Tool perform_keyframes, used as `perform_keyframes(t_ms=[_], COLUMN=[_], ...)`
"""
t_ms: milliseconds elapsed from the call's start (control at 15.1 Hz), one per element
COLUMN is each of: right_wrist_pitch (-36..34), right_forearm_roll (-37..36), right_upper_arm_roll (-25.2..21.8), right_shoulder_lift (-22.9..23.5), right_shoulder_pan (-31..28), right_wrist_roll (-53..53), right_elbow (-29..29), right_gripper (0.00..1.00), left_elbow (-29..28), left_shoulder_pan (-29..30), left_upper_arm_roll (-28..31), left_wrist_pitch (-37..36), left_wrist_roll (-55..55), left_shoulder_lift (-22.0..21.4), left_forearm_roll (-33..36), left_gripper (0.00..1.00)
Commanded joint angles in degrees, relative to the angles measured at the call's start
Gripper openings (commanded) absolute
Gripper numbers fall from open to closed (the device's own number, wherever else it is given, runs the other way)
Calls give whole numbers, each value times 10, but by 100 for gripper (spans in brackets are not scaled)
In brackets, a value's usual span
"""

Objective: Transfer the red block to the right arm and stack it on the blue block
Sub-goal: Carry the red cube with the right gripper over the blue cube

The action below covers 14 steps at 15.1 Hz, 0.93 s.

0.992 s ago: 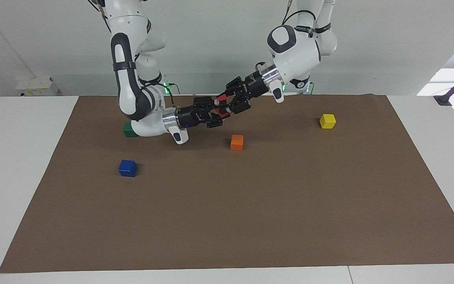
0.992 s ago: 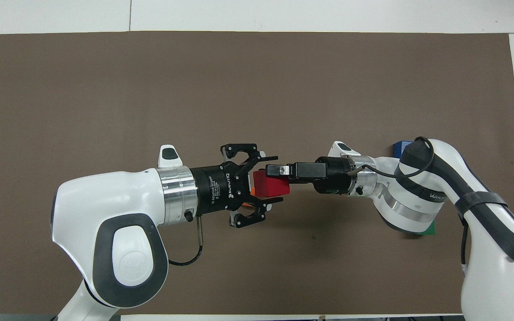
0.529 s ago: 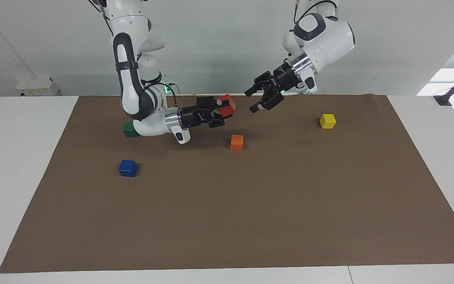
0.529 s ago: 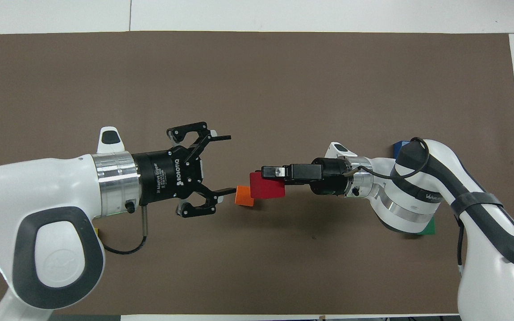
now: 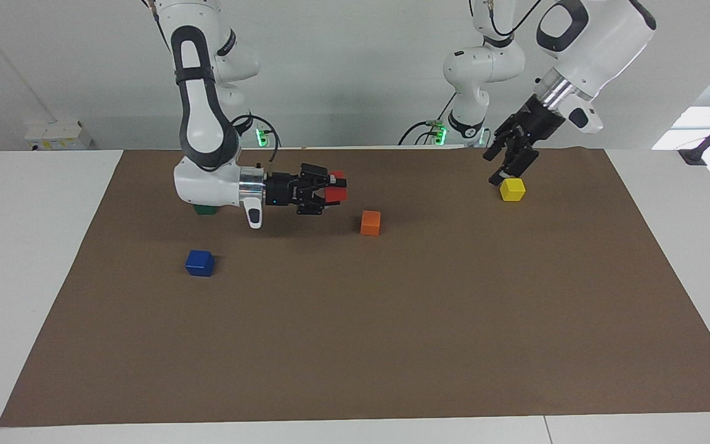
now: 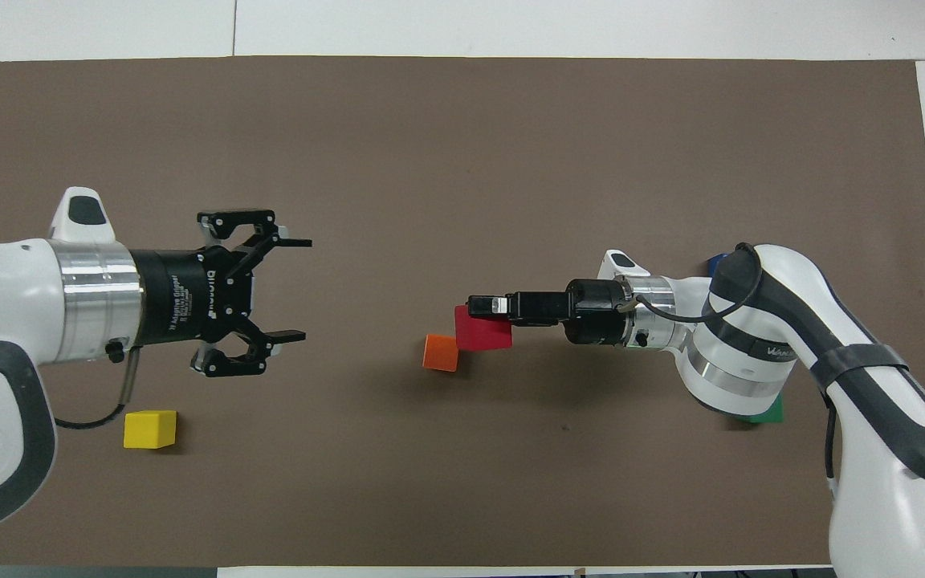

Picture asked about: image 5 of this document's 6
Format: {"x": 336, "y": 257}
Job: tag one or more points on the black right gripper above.
{"x": 281, "y": 190}

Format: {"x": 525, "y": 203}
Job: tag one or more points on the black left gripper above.
{"x": 537, "y": 123}

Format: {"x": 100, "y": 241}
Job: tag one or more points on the red cube block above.
{"x": 334, "y": 194}

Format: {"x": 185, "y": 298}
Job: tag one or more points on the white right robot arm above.
{"x": 204, "y": 123}

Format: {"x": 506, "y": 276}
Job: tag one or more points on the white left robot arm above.
{"x": 583, "y": 43}

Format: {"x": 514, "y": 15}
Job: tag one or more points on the yellow cube block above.
{"x": 512, "y": 190}

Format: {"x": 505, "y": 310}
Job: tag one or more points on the orange cube block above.
{"x": 370, "y": 223}

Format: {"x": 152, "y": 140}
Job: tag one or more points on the green cube block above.
{"x": 206, "y": 210}

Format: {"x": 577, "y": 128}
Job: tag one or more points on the blue cube block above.
{"x": 199, "y": 263}

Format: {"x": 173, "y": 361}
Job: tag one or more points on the brown table mat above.
{"x": 355, "y": 339}

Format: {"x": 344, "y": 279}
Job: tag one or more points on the white wall box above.
{"x": 56, "y": 135}

